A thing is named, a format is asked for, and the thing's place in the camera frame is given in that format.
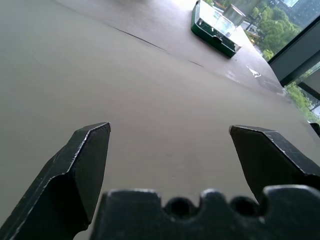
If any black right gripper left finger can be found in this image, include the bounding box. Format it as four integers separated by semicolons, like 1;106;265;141
0;121;112;240

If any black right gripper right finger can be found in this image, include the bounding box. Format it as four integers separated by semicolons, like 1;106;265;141
228;125;320;205

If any black object at table edge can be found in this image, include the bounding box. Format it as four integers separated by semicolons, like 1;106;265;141
308;121;320;138

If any green box with clear lid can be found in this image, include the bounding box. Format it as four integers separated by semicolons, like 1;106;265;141
190;0;242;59

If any grey metal cup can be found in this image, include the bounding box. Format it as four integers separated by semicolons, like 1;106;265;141
223;3;248;27

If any dark window frame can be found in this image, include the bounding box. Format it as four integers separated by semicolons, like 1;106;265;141
267;16;320;99

